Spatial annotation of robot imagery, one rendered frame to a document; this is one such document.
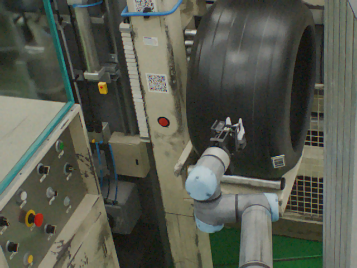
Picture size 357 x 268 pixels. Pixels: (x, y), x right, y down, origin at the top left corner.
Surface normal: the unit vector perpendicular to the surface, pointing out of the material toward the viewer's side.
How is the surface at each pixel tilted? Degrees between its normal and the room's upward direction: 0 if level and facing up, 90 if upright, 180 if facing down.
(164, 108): 90
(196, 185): 83
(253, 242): 14
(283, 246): 0
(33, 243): 90
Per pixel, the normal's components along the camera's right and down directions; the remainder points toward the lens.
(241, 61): -0.32, -0.15
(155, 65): -0.34, 0.59
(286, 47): 0.43, -0.22
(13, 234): 0.93, 0.11
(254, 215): -0.18, -0.90
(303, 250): -0.12, -0.80
